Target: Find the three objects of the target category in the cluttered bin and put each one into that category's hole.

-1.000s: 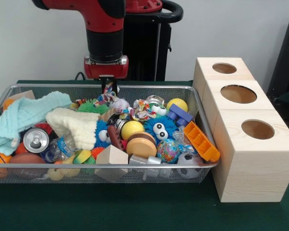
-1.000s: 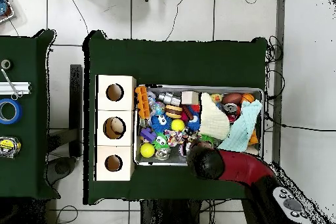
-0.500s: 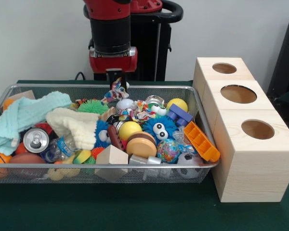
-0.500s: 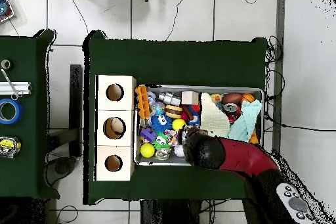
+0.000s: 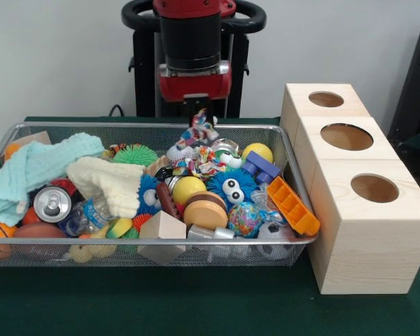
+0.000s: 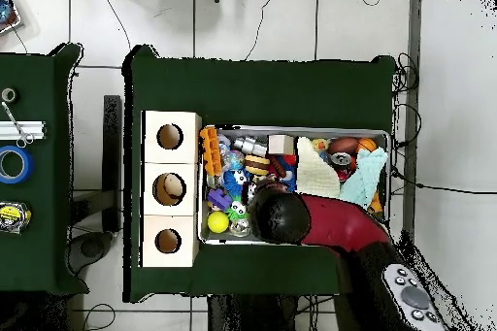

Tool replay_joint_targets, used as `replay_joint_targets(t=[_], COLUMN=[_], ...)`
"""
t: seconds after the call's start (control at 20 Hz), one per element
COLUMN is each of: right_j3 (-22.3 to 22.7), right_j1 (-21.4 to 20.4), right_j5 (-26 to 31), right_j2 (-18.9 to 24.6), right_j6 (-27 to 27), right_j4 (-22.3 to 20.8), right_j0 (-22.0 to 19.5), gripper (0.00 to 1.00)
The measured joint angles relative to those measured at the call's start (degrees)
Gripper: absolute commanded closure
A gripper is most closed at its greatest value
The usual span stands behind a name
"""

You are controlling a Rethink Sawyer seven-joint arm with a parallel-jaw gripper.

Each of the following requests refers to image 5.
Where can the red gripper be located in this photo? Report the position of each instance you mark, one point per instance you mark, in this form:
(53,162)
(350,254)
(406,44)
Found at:
(196,85)

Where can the red robot base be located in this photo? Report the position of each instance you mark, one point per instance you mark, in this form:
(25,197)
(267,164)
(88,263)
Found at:
(228,7)

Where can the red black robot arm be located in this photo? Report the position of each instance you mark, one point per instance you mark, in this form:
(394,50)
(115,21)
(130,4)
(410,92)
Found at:
(190,42)

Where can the clear mesh bin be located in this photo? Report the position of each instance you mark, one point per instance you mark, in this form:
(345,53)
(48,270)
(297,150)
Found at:
(101,260)

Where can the wooden box with three holes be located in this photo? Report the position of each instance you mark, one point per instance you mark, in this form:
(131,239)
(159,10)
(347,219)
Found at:
(371,245)

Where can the yellow ball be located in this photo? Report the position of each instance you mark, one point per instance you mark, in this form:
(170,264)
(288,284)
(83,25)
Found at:
(257,150)
(189,187)

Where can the purple toy block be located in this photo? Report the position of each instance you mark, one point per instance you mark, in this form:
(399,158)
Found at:
(262,168)

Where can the toy burger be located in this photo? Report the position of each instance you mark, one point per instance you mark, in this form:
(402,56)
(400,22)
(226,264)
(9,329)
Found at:
(204,210)

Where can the cream knitted cloth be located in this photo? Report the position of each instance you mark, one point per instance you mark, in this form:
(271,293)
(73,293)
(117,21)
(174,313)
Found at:
(105,178)

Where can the plain wooden block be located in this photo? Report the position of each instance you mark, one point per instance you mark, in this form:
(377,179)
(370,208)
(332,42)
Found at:
(161,225)

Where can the mint green knitted cloth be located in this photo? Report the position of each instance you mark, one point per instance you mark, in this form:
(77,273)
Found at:
(38,164)

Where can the silver-topped soda can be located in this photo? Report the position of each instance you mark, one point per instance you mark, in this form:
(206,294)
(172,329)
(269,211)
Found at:
(52,204)

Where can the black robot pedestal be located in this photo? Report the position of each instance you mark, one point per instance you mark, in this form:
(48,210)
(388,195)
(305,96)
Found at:
(143,70)

